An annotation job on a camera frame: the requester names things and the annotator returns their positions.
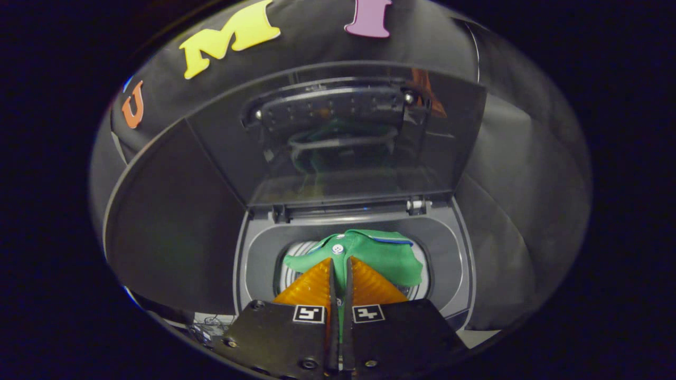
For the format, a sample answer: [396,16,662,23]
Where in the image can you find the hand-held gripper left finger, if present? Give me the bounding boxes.
[214,257,339,380]

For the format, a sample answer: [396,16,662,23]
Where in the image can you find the green polo shirt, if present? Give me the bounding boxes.
[283,229,424,338]

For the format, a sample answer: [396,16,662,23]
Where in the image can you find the black floor cables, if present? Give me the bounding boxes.
[190,314,234,345]

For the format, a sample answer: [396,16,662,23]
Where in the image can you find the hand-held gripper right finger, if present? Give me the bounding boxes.
[341,257,468,375]

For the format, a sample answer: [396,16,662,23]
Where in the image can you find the dark washing machine lid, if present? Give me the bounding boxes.
[185,61,487,209]

